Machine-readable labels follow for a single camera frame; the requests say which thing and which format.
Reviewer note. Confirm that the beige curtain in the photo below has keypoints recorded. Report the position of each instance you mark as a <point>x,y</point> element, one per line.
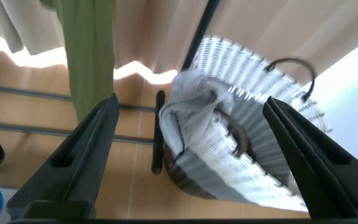
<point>259,25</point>

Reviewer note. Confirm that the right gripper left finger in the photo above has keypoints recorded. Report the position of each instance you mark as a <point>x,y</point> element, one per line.
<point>82,174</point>

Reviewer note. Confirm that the pale grey shorts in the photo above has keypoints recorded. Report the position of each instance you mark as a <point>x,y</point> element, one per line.
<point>191,105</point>

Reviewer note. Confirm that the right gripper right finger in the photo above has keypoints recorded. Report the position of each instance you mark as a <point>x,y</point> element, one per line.
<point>328,180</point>

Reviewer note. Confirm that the black clothes rack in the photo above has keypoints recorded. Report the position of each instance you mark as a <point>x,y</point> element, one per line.
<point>158,130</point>

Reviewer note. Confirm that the green long-sleeved shirt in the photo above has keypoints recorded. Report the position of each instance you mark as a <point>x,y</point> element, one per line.
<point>89,62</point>

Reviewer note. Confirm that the white laundry basket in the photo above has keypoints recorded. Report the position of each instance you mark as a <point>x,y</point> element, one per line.
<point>228,149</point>

